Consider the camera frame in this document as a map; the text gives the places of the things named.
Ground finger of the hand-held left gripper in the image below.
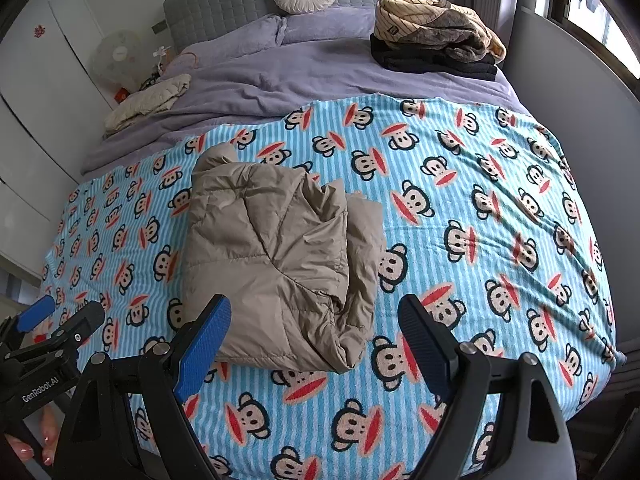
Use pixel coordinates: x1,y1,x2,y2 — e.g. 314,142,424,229
12,294,57,333
47,301,107,356

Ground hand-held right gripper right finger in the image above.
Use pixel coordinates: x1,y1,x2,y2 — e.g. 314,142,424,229
397,294,573,480

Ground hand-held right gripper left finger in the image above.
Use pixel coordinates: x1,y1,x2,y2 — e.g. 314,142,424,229
57,294,232,480

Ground beige puffer jacket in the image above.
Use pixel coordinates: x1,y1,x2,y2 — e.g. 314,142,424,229
181,144,385,373

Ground folded black clothes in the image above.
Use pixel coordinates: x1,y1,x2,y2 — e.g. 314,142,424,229
370,34,498,81

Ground person's left hand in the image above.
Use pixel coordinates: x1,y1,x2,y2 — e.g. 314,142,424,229
4,406,63,467

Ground blue monkey printed blanket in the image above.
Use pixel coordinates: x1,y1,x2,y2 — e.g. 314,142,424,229
42,96,626,480

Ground white wardrobe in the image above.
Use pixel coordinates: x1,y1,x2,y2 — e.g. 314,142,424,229
0,0,166,281

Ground crumpled cream cloth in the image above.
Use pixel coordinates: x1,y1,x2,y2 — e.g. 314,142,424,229
104,74,192,136

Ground white electric fan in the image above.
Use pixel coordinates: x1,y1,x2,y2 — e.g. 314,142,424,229
91,30,151,93

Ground purple duvet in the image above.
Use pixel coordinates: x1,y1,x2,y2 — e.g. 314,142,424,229
80,7,526,186

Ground yellow cream garment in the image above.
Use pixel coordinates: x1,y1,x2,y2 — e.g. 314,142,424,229
450,5,508,63

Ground striped beige garment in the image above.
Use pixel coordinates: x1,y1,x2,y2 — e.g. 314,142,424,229
375,0,453,51

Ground purple pillow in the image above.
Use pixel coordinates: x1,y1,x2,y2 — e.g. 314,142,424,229
277,7,383,46

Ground grey quilted headboard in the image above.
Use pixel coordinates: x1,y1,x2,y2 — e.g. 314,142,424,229
164,0,418,56

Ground grey curtain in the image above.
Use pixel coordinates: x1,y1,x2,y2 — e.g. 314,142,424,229
472,0,521,63

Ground dark framed window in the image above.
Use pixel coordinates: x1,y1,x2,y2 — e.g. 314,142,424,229
535,0,640,78

